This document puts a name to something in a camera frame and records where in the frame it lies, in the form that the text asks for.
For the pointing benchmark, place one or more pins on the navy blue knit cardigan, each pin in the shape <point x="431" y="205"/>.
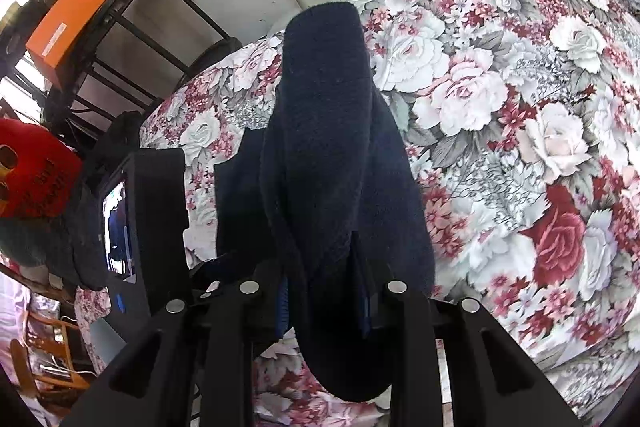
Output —
<point x="326" y="190"/>

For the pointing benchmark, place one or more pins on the black metal bed frame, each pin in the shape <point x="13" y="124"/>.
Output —
<point x="116" y="66"/>

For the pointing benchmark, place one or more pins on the orange cardboard box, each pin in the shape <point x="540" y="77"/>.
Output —
<point x="51" y="43"/>

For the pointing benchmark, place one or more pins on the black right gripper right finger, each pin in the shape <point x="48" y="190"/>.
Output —
<point x="443" y="361"/>

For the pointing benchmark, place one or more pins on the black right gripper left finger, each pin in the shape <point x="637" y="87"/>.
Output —
<point x="189" y="363"/>

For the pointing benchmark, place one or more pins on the floral bed sheet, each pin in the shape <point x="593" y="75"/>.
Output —
<point x="521" y="124"/>

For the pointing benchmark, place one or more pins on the red plush toy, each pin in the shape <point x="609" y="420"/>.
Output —
<point x="38" y="171"/>

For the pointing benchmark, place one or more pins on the wooden chair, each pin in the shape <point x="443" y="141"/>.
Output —
<point x="50" y="358"/>

